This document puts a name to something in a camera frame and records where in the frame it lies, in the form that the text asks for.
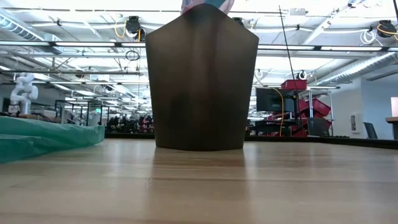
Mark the brown trash bin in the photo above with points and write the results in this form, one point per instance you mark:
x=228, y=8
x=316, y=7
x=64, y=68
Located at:
x=202, y=93

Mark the teal trash bag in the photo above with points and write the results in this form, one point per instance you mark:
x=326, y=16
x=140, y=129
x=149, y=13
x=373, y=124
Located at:
x=46, y=137

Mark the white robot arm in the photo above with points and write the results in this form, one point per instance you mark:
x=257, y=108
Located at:
x=23, y=93

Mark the black monitor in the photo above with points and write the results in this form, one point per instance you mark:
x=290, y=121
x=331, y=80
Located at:
x=272, y=99

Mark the tilted red storage bin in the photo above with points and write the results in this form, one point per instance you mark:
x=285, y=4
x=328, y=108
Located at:
x=318, y=107

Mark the metal shelving rack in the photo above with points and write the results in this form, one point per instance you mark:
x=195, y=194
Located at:
x=323, y=87

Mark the dark office chair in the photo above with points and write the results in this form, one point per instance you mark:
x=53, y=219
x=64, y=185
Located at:
x=370, y=130

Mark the wooden table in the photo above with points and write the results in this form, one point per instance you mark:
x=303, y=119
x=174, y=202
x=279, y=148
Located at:
x=392, y=119

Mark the silver ventilation duct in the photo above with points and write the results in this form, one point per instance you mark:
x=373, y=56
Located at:
x=18, y=28
x=351, y=68

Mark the black aluminium frame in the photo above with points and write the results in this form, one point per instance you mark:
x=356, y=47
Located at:
x=357, y=143

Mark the pink wall panel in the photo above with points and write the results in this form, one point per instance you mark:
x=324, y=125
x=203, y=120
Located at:
x=395, y=107

